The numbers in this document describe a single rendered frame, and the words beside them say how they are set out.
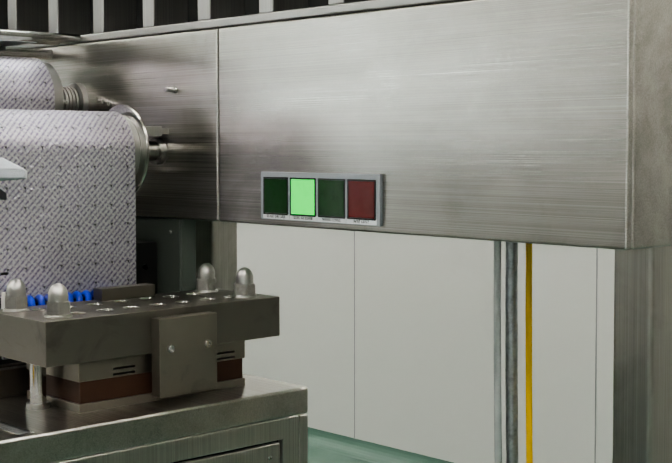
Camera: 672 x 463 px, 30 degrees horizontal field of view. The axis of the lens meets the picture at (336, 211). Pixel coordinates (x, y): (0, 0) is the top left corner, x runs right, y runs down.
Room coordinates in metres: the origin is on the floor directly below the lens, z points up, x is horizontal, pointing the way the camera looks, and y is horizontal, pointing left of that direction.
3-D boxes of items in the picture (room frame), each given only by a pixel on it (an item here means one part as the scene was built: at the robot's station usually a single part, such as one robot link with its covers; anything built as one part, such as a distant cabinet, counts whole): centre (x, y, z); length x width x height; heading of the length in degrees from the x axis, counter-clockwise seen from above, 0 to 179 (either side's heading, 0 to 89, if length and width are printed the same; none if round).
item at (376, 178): (1.77, 0.02, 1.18); 0.25 x 0.01 x 0.07; 43
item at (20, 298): (1.73, 0.44, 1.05); 0.04 x 0.04 x 0.04
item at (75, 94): (2.22, 0.48, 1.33); 0.07 x 0.07 x 0.07; 43
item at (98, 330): (1.81, 0.29, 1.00); 0.40 x 0.16 x 0.06; 133
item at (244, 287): (1.89, 0.14, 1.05); 0.04 x 0.04 x 0.04
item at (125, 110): (2.01, 0.34, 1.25); 0.15 x 0.01 x 0.15; 43
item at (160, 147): (2.03, 0.31, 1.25); 0.07 x 0.04 x 0.04; 133
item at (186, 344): (1.76, 0.21, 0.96); 0.10 x 0.03 x 0.11; 133
